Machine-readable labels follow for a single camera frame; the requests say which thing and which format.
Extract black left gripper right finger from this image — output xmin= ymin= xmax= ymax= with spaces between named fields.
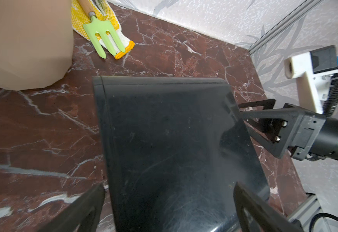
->
xmin=233 ymin=182 xmax=303 ymax=232

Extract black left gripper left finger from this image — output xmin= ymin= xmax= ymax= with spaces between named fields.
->
xmin=38 ymin=184 xmax=105 ymax=232

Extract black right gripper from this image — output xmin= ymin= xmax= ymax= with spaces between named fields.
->
xmin=238 ymin=99 xmax=326 ymax=161

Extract black drawer cabinet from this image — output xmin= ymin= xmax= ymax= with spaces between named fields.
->
xmin=93 ymin=76 xmax=270 ymax=232

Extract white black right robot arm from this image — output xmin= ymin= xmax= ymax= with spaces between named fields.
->
xmin=238 ymin=99 xmax=338 ymax=161

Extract beige flower pot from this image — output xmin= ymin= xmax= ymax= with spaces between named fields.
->
xmin=0 ymin=1 xmax=74 ymax=90

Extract green garden hand fork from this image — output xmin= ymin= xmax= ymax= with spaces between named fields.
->
xmin=79 ymin=0 xmax=125 ymax=59

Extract yellow white garden glove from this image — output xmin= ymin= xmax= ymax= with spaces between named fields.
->
xmin=71 ymin=0 xmax=135 ymax=60

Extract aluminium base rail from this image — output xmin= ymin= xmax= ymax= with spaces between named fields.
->
xmin=288 ymin=194 xmax=332 ymax=232

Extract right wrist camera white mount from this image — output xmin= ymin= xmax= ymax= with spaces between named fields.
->
xmin=284 ymin=45 xmax=338 ymax=114

